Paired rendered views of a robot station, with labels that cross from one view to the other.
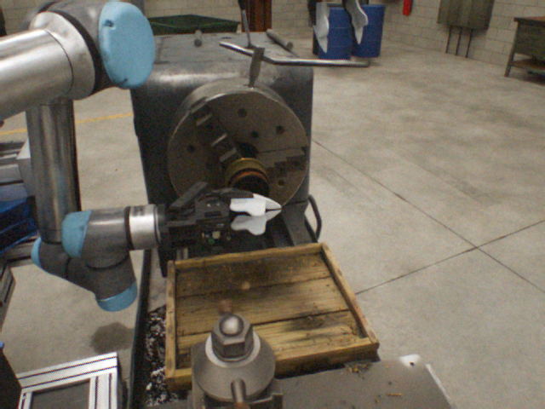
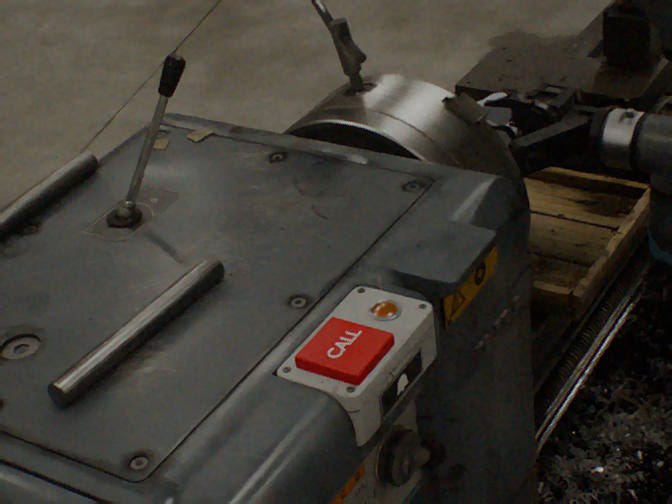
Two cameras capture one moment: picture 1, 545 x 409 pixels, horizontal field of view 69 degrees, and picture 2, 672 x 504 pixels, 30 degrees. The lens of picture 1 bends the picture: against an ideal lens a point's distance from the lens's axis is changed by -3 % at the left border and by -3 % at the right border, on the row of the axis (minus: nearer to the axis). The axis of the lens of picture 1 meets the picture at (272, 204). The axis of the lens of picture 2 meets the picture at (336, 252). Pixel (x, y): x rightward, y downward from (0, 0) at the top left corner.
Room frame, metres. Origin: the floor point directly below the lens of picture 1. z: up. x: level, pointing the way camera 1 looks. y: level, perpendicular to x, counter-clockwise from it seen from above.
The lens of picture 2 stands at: (1.80, 0.98, 1.87)
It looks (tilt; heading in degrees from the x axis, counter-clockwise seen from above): 33 degrees down; 227
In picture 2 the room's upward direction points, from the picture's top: 8 degrees counter-clockwise
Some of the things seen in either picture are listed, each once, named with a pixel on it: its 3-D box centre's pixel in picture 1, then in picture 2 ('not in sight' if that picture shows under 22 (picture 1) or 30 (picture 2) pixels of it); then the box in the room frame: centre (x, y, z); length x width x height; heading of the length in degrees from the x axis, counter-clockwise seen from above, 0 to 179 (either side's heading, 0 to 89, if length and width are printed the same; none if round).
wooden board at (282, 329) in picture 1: (261, 304); (503, 224); (0.58, 0.02, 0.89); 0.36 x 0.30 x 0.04; 102
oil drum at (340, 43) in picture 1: (335, 35); not in sight; (7.45, -1.10, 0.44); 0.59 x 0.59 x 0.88
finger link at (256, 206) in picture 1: (256, 208); (491, 104); (0.60, 0.03, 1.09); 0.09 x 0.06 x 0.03; 101
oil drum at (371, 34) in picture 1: (366, 31); not in sight; (8.12, -1.77, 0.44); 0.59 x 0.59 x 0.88
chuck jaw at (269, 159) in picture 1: (283, 162); not in sight; (0.81, -0.02, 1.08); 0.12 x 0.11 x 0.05; 102
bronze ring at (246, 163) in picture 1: (247, 182); not in sight; (0.72, 0.05, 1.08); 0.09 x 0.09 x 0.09; 12
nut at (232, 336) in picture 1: (232, 332); not in sight; (0.26, 0.04, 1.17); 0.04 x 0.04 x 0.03
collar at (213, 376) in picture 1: (233, 355); not in sight; (0.26, 0.04, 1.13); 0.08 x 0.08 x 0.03
